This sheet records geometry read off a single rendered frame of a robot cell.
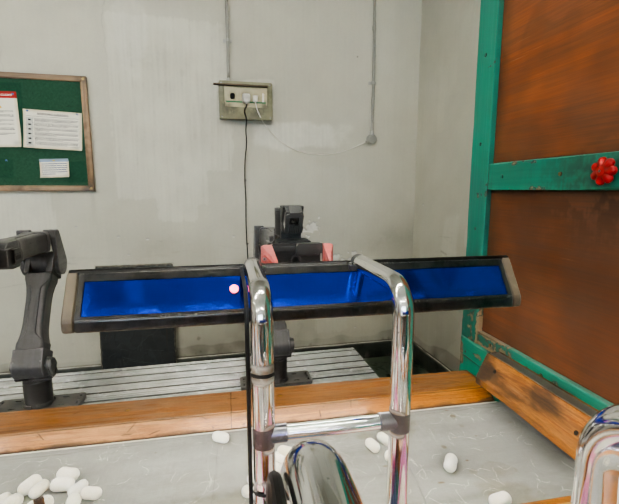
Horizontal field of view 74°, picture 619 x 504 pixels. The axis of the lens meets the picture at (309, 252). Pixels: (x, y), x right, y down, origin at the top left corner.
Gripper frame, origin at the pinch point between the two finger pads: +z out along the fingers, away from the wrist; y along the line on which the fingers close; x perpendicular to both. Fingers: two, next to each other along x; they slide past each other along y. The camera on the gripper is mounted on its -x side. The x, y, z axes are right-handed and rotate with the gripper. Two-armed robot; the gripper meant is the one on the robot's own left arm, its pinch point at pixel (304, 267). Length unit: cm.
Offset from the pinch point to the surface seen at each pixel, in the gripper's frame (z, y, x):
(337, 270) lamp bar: 17.0, 1.1, -3.0
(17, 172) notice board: -195, -123, -21
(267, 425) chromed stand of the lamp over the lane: 32.6, -10.8, 9.1
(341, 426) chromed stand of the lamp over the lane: 32.4, -2.9, 10.5
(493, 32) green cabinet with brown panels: -15, 45, -48
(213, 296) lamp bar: 17.8, -15.8, -0.5
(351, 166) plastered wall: -197, 74, -26
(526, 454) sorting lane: 14, 38, 33
